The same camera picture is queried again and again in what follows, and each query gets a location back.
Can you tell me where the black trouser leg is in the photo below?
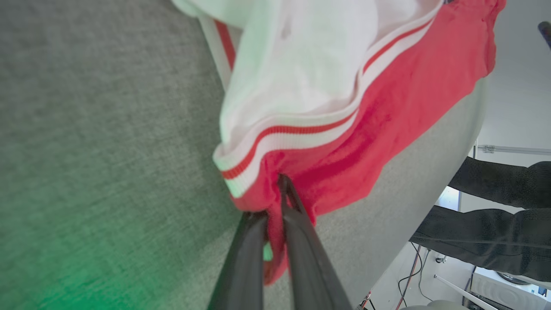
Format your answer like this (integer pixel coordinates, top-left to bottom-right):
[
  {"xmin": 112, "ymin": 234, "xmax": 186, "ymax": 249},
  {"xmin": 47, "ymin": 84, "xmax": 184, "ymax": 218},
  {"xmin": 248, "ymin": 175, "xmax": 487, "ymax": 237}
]
[
  {"xmin": 448, "ymin": 157, "xmax": 551, "ymax": 210},
  {"xmin": 409, "ymin": 205, "xmax": 551, "ymax": 283}
]

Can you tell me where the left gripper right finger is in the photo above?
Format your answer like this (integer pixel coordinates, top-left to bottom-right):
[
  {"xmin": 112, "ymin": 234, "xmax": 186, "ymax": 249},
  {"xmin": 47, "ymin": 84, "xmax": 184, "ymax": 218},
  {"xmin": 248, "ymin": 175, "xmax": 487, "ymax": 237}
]
[{"xmin": 277, "ymin": 174, "xmax": 353, "ymax": 310}]

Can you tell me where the white thin rod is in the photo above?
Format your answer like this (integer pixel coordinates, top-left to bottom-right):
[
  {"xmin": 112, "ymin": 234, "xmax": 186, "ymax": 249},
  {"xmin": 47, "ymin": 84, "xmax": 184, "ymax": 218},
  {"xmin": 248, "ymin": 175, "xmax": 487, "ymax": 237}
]
[{"xmin": 433, "ymin": 274, "xmax": 501, "ymax": 310}]

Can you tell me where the black floor cable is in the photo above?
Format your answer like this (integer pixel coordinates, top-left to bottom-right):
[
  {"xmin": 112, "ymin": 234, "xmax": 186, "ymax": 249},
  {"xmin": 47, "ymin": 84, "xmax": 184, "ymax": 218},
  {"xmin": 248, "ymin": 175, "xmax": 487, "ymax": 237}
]
[{"xmin": 398, "ymin": 242, "xmax": 434, "ymax": 303}]

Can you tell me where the red Bulls basketball jersey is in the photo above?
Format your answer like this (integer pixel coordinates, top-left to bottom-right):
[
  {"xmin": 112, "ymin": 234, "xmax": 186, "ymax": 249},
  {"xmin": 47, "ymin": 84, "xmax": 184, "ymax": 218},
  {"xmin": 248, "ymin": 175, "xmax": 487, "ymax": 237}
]
[{"xmin": 171, "ymin": 0, "xmax": 507, "ymax": 285}]

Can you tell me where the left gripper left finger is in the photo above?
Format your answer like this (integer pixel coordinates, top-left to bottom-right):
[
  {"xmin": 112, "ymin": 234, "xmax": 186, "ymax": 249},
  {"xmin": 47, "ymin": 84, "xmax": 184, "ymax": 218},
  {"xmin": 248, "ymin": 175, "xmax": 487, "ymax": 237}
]
[{"xmin": 207, "ymin": 211, "xmax": 270, "ymax": 310}]

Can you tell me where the white metal rail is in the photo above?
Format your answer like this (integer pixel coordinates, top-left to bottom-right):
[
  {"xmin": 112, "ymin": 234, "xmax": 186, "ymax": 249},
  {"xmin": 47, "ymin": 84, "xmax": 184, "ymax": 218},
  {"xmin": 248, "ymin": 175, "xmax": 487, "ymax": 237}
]
[{"xmin": 477, "ymin": 145, "xmax": 551, "ymax": 156}]

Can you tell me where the grey metal pole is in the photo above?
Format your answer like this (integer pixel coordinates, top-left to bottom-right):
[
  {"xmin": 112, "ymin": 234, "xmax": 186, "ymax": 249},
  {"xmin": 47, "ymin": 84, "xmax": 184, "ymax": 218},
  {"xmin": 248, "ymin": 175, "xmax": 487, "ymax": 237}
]
[{"xmin": 538, "ymin": 21, "xmax": 551, "ymax": 49}]

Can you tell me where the red floor cable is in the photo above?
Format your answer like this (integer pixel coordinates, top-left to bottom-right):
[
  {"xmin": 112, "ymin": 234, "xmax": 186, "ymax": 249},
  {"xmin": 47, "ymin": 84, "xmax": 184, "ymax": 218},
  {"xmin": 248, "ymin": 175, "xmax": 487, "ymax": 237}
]
[{"xmin": 395, "ymin": 245, "xmax": 423, "ymax": 310}]

